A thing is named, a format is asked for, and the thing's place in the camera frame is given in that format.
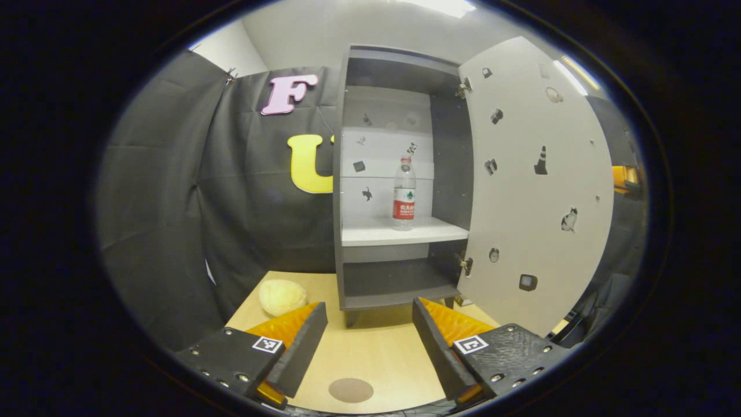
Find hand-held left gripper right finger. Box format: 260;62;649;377
412;297;571;407

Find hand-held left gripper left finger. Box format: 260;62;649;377
174;301;329;411

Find round brown coaster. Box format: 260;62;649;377
328;378;375;404

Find dark grey cabinet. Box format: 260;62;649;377
333;45;475;328

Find grey cabinet door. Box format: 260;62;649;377
456;36;615;338

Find clear plastic bottle red label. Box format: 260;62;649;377
392;155;417;231

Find white cabinet shelf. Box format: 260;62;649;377
342;217;469;247

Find yellow foam bun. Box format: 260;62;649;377
258;279;309;317

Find ceiling light panel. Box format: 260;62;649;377
399;0;476;19
553;55;603;93

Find black backdrop cloth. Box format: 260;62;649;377
96;49;649;351

